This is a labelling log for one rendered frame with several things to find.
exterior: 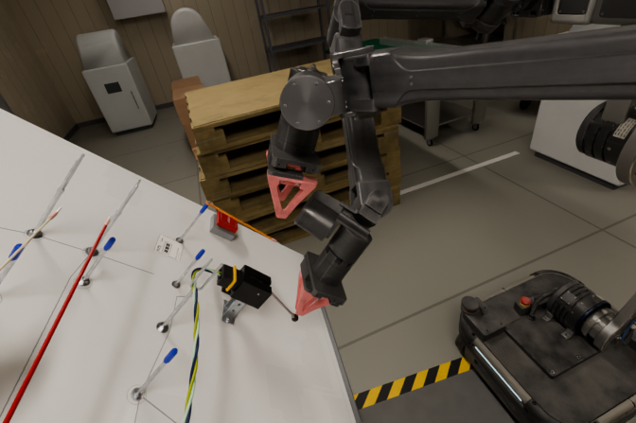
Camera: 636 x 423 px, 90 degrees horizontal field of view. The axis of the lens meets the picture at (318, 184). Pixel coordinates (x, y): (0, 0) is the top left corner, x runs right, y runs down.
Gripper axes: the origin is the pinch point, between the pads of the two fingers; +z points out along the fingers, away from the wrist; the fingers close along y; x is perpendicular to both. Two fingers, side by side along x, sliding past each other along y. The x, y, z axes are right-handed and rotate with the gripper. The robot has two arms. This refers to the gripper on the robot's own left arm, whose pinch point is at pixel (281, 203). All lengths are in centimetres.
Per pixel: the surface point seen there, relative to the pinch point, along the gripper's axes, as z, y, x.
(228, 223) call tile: 18.2, -20.9, -7.2
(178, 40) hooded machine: 23, -502, -123
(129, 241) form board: 14.6, -5.8, -22.7
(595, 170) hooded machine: 8, -137, 242
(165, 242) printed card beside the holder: 16.9, -9.6, -17.9
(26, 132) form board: 4.3, -20.4, -44.6
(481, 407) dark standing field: 91, -23, 103
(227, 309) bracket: 21.5, 0.9, -4.9
